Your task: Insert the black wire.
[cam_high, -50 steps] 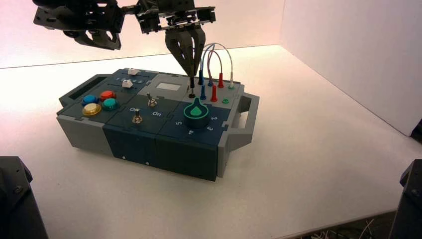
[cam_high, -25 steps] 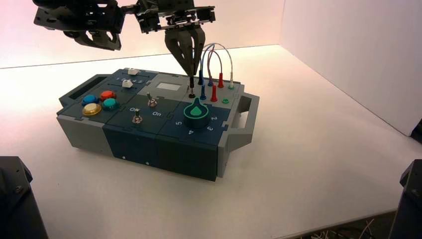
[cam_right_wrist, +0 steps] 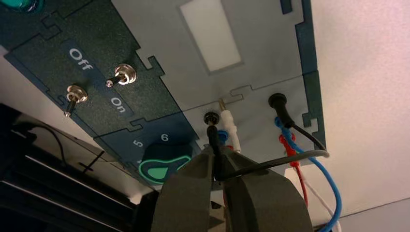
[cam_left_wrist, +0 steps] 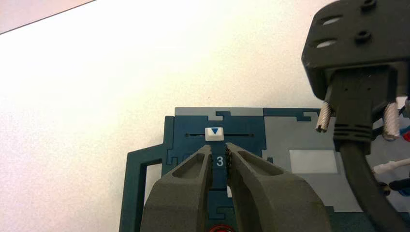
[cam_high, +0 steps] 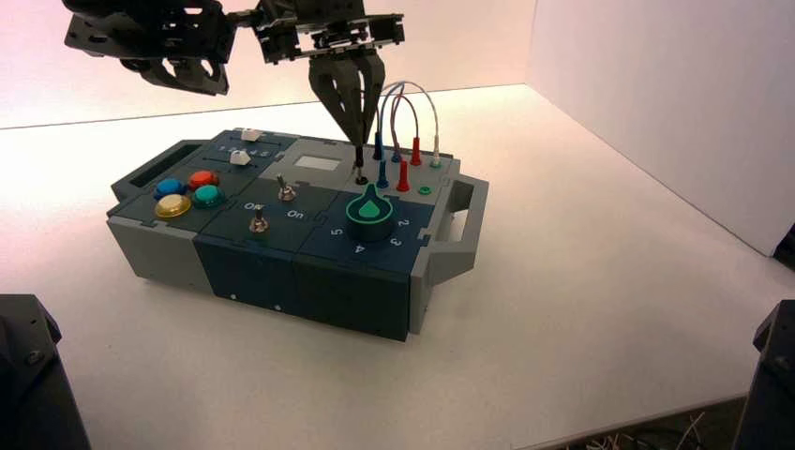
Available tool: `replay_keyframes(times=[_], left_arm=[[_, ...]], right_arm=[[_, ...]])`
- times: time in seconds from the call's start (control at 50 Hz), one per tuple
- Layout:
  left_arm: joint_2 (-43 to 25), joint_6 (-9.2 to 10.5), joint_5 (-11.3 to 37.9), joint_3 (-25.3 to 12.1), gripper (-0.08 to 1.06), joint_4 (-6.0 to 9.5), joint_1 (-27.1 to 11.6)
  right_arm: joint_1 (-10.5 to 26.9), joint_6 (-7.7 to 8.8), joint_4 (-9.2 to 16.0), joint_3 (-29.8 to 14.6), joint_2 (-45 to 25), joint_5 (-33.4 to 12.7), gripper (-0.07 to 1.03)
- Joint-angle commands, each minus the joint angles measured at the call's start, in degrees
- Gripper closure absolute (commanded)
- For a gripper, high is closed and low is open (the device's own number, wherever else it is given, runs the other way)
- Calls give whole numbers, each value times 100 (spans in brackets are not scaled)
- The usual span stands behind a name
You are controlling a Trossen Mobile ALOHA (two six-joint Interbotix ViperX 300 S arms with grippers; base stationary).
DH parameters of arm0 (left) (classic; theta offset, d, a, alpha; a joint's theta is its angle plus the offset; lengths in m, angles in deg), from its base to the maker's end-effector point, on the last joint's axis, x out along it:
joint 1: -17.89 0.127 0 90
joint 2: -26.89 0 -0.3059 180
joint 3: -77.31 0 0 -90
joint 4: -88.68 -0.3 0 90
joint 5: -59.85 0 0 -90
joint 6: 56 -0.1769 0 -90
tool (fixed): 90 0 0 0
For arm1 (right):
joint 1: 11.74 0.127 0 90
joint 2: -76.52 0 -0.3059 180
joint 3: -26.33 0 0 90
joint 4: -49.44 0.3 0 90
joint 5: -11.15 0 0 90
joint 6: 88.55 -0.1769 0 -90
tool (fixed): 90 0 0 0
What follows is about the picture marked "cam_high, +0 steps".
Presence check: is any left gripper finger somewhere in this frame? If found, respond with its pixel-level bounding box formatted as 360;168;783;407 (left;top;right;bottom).
190;59;231;97
116;58;195;92

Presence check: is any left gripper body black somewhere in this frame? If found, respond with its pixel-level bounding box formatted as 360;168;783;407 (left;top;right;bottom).
62;0;237;64

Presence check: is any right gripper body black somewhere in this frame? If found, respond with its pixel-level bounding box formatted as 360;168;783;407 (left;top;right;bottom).
254;0;406;66

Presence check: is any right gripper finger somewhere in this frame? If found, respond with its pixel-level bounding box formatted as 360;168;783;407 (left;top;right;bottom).
361;56;386;148
308;58;363;147

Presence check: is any black banana plug wire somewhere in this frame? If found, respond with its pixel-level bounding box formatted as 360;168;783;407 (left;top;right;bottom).
351;93;385;178

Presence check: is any white rectangular display screen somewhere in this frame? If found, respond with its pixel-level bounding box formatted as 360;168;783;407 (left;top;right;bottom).
293;156;343;173

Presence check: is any red round push button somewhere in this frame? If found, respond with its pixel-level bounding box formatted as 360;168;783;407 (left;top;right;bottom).
187;170;221;192

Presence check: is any blue round push button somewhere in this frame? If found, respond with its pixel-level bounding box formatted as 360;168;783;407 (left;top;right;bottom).
154;178;188;200

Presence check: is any teal round push button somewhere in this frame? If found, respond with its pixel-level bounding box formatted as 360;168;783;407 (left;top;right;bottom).
191;185;227;210

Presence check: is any green and teal rotary knob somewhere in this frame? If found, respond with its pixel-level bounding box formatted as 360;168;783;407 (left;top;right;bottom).
345;183;397;244

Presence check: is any yellow round push button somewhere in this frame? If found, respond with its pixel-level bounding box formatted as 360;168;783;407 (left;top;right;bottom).
154;194;194;220

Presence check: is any grey and teal control box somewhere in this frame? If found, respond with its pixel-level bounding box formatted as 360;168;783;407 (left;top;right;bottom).
106;128;490;343

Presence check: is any blue banana plug wire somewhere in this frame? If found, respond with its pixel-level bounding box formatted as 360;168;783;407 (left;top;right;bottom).
372;81;408;190

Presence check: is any white banana plug wire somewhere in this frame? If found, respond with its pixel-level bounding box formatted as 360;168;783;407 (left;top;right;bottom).
397;81;443;168

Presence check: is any red banana plug wire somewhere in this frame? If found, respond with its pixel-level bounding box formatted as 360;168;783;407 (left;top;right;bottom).
391;94;424;193

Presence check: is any dark object at wall edge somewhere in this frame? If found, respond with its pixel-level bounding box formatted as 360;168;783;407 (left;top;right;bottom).
772;224;795;273

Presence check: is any thin white cable bundle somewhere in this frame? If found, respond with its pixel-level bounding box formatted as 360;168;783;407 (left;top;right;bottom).
580;411;710;450

